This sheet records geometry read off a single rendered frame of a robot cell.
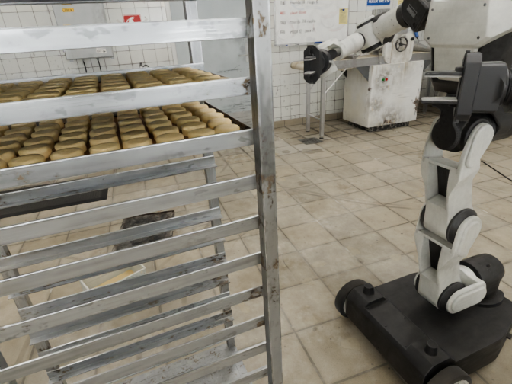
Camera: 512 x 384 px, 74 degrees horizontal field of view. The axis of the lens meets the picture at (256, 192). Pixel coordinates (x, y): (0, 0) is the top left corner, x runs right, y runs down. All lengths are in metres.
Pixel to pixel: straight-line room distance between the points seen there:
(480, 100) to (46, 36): 0.70
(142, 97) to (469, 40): 0.90
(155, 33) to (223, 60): 4.32
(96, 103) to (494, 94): 0.66
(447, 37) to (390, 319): 1.08
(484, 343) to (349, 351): 0.53
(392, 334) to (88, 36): 1.42
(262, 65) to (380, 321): 1.26
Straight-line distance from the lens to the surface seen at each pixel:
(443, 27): 1.23
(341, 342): 1.76
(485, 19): 1.15
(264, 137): 0.61
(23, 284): 0.70
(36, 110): 0.58
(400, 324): 1.62
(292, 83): 5.21
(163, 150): 0.59
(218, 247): 1.22
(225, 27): 0.60
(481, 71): 0.74
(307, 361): 1.68
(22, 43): 0.57
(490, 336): 1.74
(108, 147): 0.63
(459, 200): 1.39
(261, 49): 0.59
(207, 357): 1.53
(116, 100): 0.57
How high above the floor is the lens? 1.31
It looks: 25 degrees down
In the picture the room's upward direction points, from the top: 4 degrees counter-clockwise
